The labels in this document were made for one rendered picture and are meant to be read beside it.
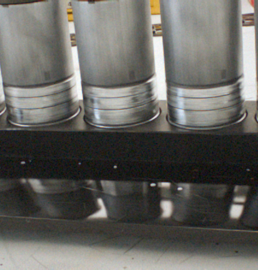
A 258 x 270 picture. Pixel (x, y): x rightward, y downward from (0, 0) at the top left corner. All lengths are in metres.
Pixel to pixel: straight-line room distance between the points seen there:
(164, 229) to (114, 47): 0.06
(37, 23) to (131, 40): 0.03
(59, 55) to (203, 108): 0.05
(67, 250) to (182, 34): 0.07
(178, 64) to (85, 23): 0.03
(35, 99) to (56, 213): 0.05
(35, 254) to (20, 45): 0.07
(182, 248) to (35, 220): 0.04
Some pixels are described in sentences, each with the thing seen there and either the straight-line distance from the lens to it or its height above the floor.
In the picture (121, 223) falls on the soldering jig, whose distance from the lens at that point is 0.18.
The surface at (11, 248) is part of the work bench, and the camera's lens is 0.19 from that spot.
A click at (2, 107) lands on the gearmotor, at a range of 0.24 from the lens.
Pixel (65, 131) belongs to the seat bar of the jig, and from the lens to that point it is 0.22.
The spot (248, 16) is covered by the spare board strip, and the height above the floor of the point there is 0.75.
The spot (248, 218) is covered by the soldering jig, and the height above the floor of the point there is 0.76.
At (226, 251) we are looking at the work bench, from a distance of 0.18.
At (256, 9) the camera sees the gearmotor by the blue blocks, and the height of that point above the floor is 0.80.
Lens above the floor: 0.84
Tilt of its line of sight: 21 degrees down
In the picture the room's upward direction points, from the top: 6 degrees counter-clockwise
